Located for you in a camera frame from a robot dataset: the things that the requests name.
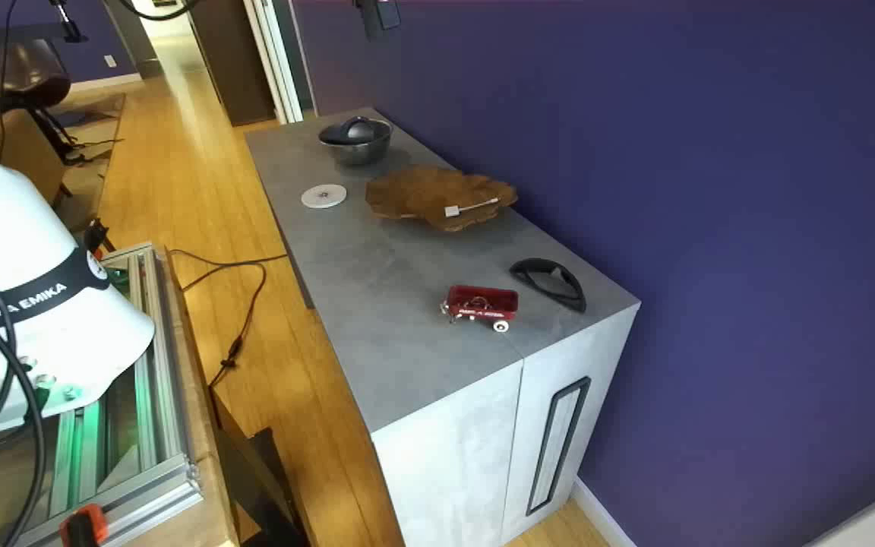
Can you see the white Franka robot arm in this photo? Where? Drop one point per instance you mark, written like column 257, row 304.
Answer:
column 13, row 233

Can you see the brown wooden tray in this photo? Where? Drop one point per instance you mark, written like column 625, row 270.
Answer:
column 417, row 191

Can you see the red toy wagon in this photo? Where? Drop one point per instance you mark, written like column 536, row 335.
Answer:
column 478, row 301

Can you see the white round disc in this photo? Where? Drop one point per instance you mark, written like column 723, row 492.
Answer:
column 325, row 196

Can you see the metal bowl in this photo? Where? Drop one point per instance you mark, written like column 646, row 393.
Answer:
column 354, row 145

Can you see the grey concrete-look cabinet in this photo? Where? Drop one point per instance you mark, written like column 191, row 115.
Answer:
column 439, row 474

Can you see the black office chair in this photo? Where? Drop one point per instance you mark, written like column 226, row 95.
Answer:
column 30, row 93

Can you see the dark wall-mounted device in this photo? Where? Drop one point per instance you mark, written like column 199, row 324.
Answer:
column 378, row 12

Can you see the white door frame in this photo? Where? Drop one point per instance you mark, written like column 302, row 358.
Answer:
column 280, row 50

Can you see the aluminium robot stand frame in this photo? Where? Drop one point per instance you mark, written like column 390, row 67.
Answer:
column 158, row 404

